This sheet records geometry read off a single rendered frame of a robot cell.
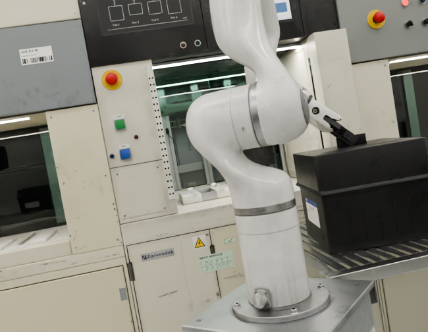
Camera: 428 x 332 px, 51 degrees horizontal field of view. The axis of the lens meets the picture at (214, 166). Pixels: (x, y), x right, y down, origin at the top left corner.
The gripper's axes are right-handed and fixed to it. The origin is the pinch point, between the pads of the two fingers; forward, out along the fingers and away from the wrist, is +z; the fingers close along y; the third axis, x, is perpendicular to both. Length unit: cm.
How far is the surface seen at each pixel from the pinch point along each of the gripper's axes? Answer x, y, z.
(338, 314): 35, -49, 4
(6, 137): 70, 64, -101
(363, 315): 33, -41, 12
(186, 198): 46, 48, -26
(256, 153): 14, 85, -10
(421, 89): -57, 90, 38
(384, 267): 23.5, -27.8, 16.4
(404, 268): 21.1, -27.2, 20.4
